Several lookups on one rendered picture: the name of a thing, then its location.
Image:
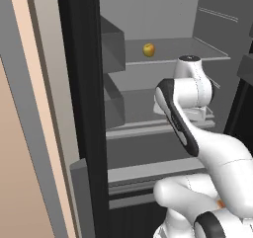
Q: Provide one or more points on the grey fridge body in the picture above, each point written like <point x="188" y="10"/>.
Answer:
<point x="154" y="15"/>

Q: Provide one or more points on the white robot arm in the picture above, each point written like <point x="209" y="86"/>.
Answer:
<point x="227" y="169"/>

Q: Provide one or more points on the beige cabinet side panel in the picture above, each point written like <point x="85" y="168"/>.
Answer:
<point x="16" y="149"/>

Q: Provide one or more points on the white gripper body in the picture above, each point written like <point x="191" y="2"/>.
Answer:
<point x="199" y="113"/>

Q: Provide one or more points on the grey fridge shelf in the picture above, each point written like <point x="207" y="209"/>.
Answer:
<point x="145" y="174"/>
<point x="138" y="117"/>
<point x="178" y="49"/>

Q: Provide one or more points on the grey fridge door bin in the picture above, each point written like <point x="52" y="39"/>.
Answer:
<point x="114" y="107"/>
<point x="113" y="47"/>

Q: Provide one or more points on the black-edged fridge door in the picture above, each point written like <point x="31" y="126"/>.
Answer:
<point x="82" y="84"/>

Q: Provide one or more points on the dark fridge door with bin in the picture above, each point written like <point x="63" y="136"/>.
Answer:
<point x="242" y="110"/>

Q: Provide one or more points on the yellow-green apple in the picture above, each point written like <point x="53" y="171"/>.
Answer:
<point x="149" y="50"/>

